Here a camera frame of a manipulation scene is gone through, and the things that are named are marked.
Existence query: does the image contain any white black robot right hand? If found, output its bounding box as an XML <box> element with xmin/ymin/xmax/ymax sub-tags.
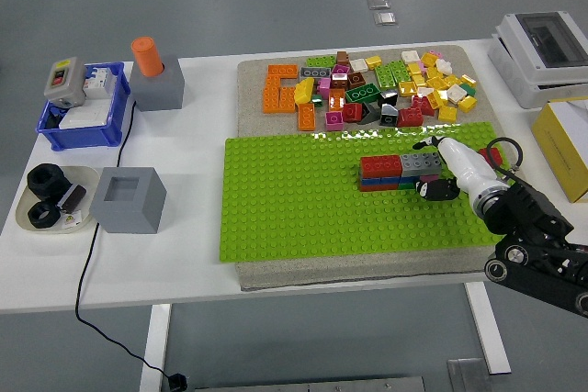
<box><xmin>412</xmin><ymin>135</ymin><xmax>510</xmax><ymax>203</ymax></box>

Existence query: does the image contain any small red toy brick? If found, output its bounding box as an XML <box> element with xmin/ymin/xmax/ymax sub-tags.
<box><xmin>477</xmin><ymin>147</ymin><xmax>504</xmax><ymax>166</ymax></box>

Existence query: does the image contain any large red toy brick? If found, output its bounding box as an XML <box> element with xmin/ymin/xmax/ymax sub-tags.
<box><xmin>396</xmin><ymin>107</ymin><xmax>424</xmax><ymax>129</ymax></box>

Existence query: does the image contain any wide red toy brick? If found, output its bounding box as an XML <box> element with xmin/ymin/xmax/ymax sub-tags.
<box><xmin>358</xmin><ymin>154</ymin><xmax>403</xmax><ymax>179</ymax></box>

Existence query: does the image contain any long blue toy brick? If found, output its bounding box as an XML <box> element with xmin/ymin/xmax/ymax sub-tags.
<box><xmin>358</xmin><ymin>175</ymin><xmax>401</xmax><ymax>187</ymax></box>

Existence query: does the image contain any long red toy brick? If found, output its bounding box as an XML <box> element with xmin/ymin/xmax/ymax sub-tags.
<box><xmin>358</xmin><ymin>183</ymin><xmax>400</xmax><ymax>194</ymax></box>

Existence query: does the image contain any green studded baseplate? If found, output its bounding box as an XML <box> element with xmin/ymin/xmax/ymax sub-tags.
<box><xmin>219</xmin><ymin>121</ymin><xmax>512</xmax><ymax>265</ymax></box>

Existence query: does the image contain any yellow sloped toy brick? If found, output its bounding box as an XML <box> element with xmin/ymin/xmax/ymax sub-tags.
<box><xmin>293</xmin><ymin>76</ymin><xmax>317</xmax><ymax>105</ymax></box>

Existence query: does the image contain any long orange toy brick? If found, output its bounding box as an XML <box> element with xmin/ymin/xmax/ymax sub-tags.
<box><xmin>262</xmin><ymin>75</ymin><xmax>282</xmax><ymax>114</ymax></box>
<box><xmin>267</xmin><ymin>63</ymin><xmax>300</xmax><ymax>80</ymax></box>

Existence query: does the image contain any yellow cardboard box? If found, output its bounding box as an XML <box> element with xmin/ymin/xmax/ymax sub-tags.
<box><xmin>531</xmin><ymin>96</ymin><xmax>588</xmax><ymax>203</ymax></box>

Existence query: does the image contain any white table leg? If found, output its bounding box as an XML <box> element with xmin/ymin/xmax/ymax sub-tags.
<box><xmin>462</xmin><ymin>280</ymin><xmax>513</xmax><ymax>375</ymax></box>
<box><xmin>138</xmin><ymin>302</ymin><xmax>174</xmax><ymax>392</ymax></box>

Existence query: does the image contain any square metal floor plate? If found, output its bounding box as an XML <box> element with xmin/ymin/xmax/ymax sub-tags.
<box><xmin>447</xmin><ymin>357</ymin><xmax>491</xmax><ymax>392</ymax></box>

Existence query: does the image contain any long metal floor strip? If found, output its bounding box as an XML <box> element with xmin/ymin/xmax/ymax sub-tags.
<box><xmin>192</xmin><ymin>375</ymin><xmax>426</xmax><ymax>392</ymax></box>

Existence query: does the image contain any grey block round hole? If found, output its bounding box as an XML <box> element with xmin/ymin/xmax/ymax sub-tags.
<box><xmin>129</xmin><ymin>54</ymin><xmax>187</xmax><ymax>112</ymax></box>

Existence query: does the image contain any orange cylinder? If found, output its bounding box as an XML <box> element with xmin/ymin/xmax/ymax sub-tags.
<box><xmin>130</xmin><ymin>35</ymin><xmax>164</xmax><ymax>78</ymax></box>

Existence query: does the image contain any grey block square hole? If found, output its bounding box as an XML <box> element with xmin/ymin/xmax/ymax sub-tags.
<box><xmin>88</xmin><ymin>165</ymin><xmax>168</xmax><ymax>234</ymax></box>

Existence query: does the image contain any black plug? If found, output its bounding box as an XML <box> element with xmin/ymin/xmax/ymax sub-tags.
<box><xmin>164</xmin><ymin>370</ymin><xmax>189</xmax><ymax>391</ymax></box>

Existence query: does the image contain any beige tray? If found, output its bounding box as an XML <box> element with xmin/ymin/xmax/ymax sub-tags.
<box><xmin>15</xmin><ymin>163</ymin><xmax>102</xmax><ymax>234</ymax></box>

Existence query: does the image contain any white circuit breaker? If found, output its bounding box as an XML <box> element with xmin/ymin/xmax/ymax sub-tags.
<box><xmin>82</xmin><ymin>65</ymin><xmax>117</xmax><ymax>101</ymax></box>

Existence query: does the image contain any blue plastic bin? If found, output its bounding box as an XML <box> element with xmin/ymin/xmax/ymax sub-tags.
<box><xmin>36</xmin><ymin>61</ymin><xmax>132</xmax><ymax>151</ymax></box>

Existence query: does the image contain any dark brown roller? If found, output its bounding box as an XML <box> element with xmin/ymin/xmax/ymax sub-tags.
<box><xmin>56</xmin><ymin>182</ymin><xmax>89</xmax><ymax>212</ymax></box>

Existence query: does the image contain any white warning label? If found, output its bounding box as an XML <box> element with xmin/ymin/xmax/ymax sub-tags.
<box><xmin>59</xmin><ymin>210</ymin><xmax>86</xmax><ymax>230</ymax></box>

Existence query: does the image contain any large black nut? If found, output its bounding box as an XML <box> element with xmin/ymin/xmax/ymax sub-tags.
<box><xmin>27</xmin><ymin>162</ymin><xmax>71</xmax><ymax>203</ymax></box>

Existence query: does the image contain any small black nut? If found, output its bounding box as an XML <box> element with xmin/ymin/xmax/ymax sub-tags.
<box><xmin>27</xmin><ymin>200</ymin><xmax>62</xmax><ymax>230</ymax></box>

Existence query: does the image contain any white electrical enclosure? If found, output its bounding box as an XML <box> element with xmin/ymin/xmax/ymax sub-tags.
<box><xmin>486</xmin><ymin>10</ymin><xmax>588</xmax><ymax>109</ymax></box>

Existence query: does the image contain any dark green three-ring brick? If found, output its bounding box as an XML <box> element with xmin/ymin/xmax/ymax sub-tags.
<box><xmin>345</xmin><ymin>84</ymin><xmax>382</xmax><ymax>104</ymax></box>

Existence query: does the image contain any grey three-ring toy brick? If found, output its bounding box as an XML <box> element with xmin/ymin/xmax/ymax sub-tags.
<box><xmin>299</xmin><ymin>65</ymin><xmax>333</xmax><ymax>82</ymax></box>

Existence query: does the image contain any white wall switch panel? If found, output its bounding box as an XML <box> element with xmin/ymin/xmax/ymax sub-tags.
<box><xmin>59</xmin><ymin>104</ymin><xmax>109</xmax><ymax>129</ymax></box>

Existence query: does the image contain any black power cable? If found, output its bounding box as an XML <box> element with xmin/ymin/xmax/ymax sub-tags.
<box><xmin>74</xmin><ymin>97</ymin><xmax>169</xmax><ymax>377</ymax></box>

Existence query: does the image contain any grey push-button switch box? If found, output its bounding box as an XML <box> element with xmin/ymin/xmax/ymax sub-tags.
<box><xmin>43</xmin><ymin>56</ymin><xmax>89</xmax><ymax>107</ymax></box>

